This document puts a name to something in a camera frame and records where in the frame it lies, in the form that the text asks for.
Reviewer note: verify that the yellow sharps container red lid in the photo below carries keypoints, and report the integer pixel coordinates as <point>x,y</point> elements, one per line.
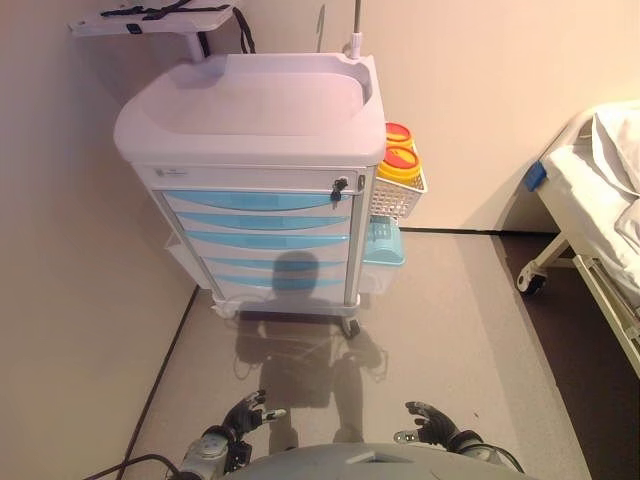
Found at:
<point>400,157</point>
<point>397,132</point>

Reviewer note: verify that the white hospital bed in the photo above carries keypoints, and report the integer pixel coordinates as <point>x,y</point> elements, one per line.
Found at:
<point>575,200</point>

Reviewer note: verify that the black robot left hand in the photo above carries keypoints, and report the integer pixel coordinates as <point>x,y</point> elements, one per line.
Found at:
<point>245,417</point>

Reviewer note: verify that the grey robot torso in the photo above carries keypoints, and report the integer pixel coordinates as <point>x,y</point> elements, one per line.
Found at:
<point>350,465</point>

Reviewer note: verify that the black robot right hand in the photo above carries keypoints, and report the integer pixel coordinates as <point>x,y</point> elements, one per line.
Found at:
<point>437,427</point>

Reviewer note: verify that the white medical cart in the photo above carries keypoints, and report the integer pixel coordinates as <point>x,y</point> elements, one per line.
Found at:
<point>250,110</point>

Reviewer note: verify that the black cart caster wheel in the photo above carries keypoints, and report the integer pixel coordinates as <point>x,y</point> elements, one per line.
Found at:
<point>352,327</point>

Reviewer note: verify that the white overbed table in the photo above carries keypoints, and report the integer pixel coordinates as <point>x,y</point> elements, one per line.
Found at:
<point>150,22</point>

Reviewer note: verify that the waste bin with blue lid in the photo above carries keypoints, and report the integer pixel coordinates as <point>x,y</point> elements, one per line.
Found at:
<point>384,245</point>

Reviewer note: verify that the black cart keys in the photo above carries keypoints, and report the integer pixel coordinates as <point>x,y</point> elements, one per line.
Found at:
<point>339,187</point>

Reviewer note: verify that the blue bed corner bumper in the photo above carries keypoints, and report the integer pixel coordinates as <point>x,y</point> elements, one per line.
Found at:
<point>535,176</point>

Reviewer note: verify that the blue white cart drawer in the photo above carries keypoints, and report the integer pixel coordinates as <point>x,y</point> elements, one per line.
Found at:
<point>265,241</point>
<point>240,281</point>
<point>250,200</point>
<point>260,221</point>
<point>240,264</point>

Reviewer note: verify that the bed caster wheel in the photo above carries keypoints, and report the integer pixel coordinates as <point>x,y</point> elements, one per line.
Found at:
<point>531,284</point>

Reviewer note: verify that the white bedding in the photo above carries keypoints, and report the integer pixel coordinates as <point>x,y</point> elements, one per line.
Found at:
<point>617,165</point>

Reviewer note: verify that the metal infusion pole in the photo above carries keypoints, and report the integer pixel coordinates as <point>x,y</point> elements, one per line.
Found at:
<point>356,30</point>

